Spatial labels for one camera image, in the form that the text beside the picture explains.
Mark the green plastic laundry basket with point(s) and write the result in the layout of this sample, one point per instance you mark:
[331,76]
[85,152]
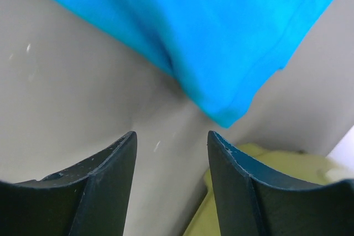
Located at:
[307,167]

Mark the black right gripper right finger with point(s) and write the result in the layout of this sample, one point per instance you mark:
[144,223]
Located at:
[254,199]

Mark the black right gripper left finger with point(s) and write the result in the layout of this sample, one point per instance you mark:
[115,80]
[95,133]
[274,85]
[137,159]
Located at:
[88,198]

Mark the blue t-shirt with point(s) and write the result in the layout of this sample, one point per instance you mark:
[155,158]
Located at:
[220,51]

